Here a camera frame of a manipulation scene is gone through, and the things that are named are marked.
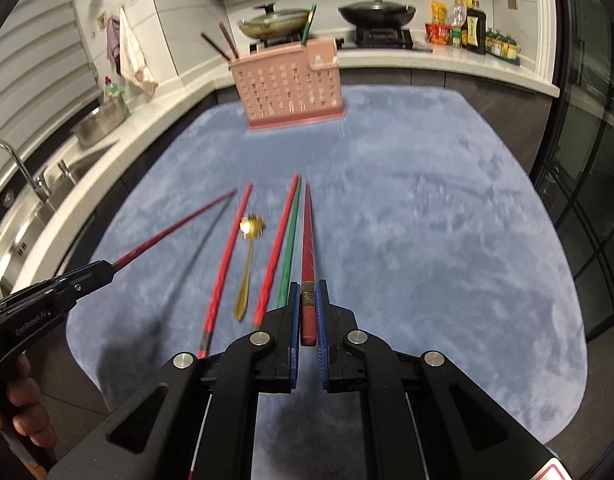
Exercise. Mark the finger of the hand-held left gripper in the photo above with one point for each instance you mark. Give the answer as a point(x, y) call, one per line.
point(92, 287)
point(87, 269)

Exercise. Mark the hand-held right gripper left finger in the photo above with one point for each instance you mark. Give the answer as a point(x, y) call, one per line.
point(293, 320)

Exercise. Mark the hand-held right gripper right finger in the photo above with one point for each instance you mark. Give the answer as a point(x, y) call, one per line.
point(323, 320)

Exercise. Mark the gold flower spoon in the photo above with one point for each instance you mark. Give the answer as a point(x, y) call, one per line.
point(247, 270)

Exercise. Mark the bright red chopstick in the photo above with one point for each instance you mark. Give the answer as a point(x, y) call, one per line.
point(227, 265)
point(277, 250)

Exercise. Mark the green chopstick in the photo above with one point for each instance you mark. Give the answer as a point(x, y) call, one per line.
point(309, 25)
point(291, 245)

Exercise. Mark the pink perforated utensil holder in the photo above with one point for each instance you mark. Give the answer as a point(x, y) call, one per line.
point(287, 90)

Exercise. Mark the person's left hand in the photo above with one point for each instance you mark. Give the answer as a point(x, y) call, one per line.
point(24, 410)

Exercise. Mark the steel sink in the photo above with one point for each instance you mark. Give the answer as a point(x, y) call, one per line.
point(22, 230)

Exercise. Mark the steel sink dispenser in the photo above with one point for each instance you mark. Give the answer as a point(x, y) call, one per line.
point(64, 167)

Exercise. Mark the steel faucet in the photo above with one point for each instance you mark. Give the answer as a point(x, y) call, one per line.
point(17, 160)

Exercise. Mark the blue plush mat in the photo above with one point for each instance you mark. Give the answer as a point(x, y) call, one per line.
point(412, 210)

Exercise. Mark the steel colander bowl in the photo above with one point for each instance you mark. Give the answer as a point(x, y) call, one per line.
point(94, 127)

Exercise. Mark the green dish soap bottle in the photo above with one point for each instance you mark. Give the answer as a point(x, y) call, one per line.
point(112, 94)

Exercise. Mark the white hanging towel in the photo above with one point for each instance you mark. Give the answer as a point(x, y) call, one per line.
point(134, 57)

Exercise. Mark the white window blinds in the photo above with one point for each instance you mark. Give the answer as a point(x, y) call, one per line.
point(37, 50)

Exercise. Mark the purple hanging cloth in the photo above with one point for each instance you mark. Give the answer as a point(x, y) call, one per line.
point(113, 40)

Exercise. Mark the black gas stove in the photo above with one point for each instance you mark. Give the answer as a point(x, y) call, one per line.
point(382, 37)

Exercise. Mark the wok with glass lid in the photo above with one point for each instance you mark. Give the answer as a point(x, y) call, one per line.
point(272, 22)

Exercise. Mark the red round tub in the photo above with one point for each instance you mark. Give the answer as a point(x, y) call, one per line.
point(439, 34)

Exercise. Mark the small green-capped jar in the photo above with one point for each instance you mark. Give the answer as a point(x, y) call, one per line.
point(456, 40)

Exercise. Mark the black wok with lid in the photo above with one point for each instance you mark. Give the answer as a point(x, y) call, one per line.
point(377, 10)

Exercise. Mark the spice jar rack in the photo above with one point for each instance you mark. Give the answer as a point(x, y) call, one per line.
point(502, 46)

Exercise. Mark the yellow seasoning packet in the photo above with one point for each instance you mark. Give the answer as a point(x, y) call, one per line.
point(438, 12)

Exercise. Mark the dark soy sauce bottle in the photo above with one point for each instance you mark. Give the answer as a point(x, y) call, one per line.
point(474, 27)

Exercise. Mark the black framed glass door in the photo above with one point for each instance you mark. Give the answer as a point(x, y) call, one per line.
point(597, 135)

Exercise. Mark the clear plastic bottle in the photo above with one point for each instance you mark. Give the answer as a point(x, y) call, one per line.
point(457, 12)

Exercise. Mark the wall outlet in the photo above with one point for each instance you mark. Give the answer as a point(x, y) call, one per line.
point(102, 21)

